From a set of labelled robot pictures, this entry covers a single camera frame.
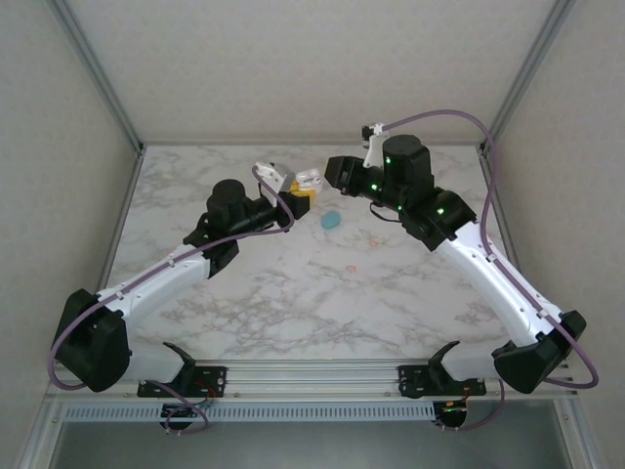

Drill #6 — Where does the aluminium frame post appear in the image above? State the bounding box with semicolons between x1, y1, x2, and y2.
478;0;581;156
51;0;146;153

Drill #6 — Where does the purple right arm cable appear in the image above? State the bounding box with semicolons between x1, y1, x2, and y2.
383;109;601;434

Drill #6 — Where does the aluminium frame leg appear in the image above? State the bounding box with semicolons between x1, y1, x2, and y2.
556;390;604;469
17;390;67;469

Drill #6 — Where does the wide aluminium base rail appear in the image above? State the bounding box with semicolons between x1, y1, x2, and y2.
46;359;580;405

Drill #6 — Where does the aluminium table side rail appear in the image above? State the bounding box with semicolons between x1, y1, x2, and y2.
95;146;146;297
478;146;538;304

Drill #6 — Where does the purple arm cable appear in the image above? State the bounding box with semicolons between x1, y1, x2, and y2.
383;109;601;434
47;165;297;436

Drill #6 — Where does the small electronics board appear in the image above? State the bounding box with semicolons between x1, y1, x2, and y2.
432;400;470;426
160;403;209;431

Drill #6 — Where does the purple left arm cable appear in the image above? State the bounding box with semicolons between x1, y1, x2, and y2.
47;165;297;436

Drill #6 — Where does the white slotted cable duct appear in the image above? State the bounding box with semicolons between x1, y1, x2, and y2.
62;403;437;423

